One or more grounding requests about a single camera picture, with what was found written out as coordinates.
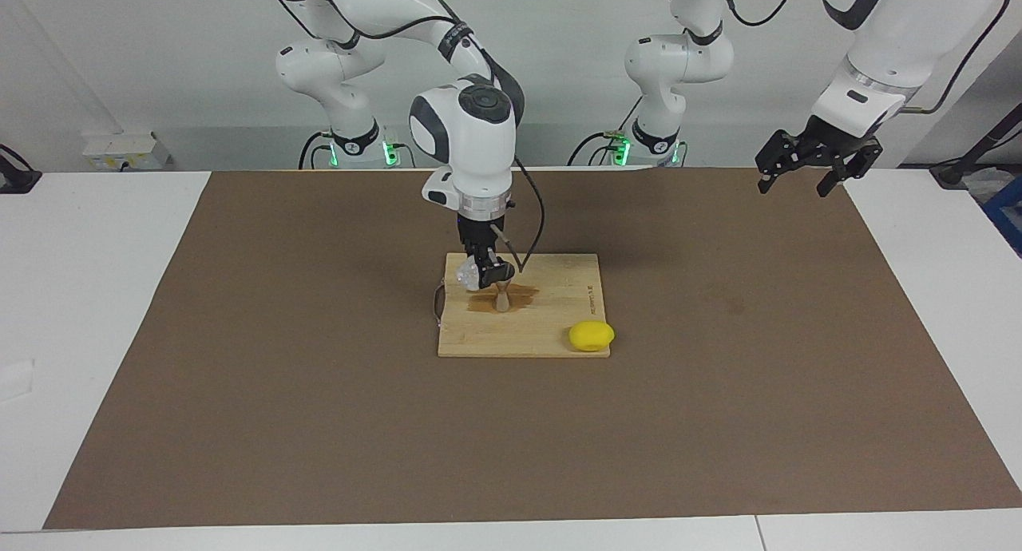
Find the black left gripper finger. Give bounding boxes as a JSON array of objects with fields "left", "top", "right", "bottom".
[
  {"left": 755, "top": 129, "right": 809, "bottom": 194},
  {"left": 816, "top": 140, "right": 884, "bottom": 199}
]

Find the wooden cutting board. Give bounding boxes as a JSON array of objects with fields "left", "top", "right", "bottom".
[{"left": 434, "top": 253, "right": 612, "bottom": 359}]

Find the black stand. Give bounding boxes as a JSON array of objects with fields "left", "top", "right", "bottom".
[{"left": 930, "top": 104, "right": 1022, "bottom": 188}]

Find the yellow lemon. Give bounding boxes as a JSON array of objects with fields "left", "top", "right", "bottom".
[{"left": 568, "top": 320, "right": 616, "bottom": 352}]

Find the brown table mat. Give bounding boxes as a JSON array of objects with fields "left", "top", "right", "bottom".
[{"left": 44, "top": 168, "right": 1022, "bottom": 530}]

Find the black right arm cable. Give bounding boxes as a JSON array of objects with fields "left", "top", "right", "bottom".
[{"left": 270, "top": 0, "right": 546, "bottom": 274}]

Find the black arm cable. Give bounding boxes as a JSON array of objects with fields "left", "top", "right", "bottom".
[
  {"left": 270, "top": 0, "right": 546, "bottom": 274},
  {"left": 661, "top": 0, "right": 1012, "bottom": 115}
]

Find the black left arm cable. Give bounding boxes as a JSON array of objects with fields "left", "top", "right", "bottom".
[{"left": 661, "top": 0, "right": 1012, "bottom": 115}]

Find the black base cable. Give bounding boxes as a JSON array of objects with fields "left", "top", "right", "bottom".
[
  {"left": 299, "top": 132, "right": 336, "bottom": 170},
  {"left": 568, "top": 96, "right": 644, "bottom": 167}
]

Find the white wall power strip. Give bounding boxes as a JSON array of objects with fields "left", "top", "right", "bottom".
[{"left": 82, "top": 133, "right": 172, "bottom": 171}]

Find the black clamp mount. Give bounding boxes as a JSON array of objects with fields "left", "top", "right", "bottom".
[{"left": 0, "top": 144, "right": 42, "bottom": 194}]

